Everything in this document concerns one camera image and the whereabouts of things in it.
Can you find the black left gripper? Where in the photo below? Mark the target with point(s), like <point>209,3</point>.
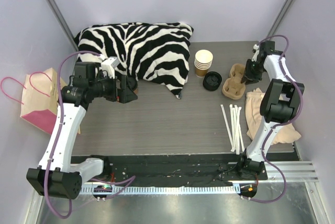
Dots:
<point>121,88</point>

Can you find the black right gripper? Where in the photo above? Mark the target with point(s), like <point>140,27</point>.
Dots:
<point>250,75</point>

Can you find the brown cardboard cup carrier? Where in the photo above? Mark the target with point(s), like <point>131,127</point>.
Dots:
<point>234,86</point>

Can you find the black plastic cup lid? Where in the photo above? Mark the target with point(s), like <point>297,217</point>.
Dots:
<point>133,84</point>

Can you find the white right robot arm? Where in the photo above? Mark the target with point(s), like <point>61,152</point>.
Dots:
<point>280,106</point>

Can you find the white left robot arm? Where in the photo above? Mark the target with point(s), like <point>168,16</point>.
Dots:
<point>55,176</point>

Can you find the white wrapped straw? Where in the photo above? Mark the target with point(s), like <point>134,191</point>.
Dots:
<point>233,124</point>
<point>239,129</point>
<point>236,130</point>
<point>227,127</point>

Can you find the black cup lid stack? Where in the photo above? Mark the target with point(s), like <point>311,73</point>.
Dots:
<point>212,81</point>

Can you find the stack of paper cups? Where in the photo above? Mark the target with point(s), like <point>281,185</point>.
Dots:
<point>202,62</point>

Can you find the zebra print pillow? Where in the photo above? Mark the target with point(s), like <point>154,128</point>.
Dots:
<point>157,53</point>

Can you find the beige folded cloth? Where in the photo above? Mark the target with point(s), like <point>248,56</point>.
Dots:
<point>288,134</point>

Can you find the pink paper gift bag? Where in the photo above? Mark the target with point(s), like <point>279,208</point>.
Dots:
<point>39,100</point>

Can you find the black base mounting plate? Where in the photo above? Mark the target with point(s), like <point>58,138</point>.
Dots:
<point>185,170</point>

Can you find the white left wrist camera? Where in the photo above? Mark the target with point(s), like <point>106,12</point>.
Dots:
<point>108,65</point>

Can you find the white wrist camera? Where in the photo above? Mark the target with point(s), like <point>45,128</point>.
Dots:
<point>256,51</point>
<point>108,65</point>

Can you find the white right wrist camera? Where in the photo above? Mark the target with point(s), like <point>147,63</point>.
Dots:
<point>256,51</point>

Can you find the perforated metal rail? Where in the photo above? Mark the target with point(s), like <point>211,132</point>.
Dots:
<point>100,189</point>

